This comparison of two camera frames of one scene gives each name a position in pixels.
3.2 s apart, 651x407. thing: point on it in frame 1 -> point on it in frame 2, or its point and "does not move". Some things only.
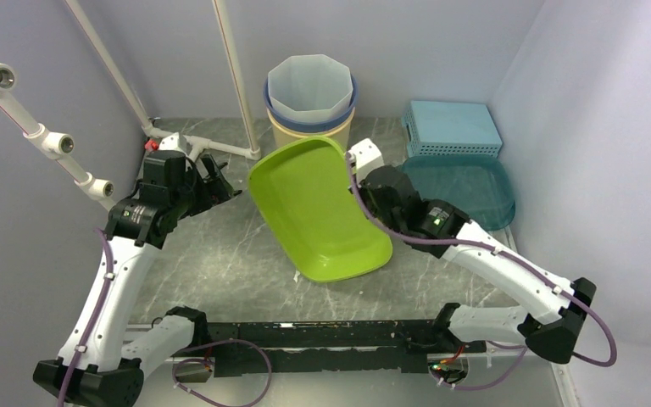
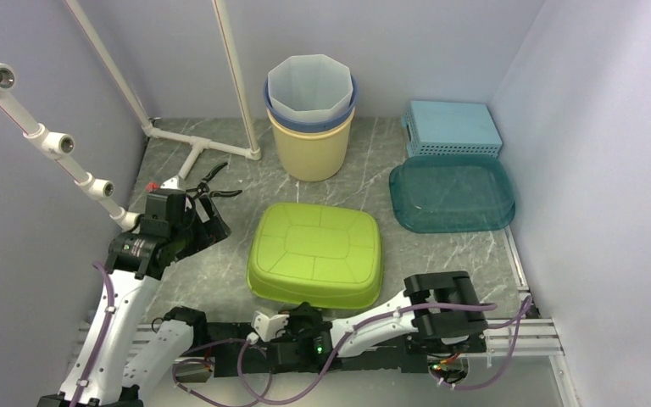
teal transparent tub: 477,185 does not move
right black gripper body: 381,214 -> 300,324
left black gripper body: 197,195 -> 192,234
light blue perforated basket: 443,128 does not move
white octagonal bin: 310,88 does not move
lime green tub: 304,187 -> 323,254
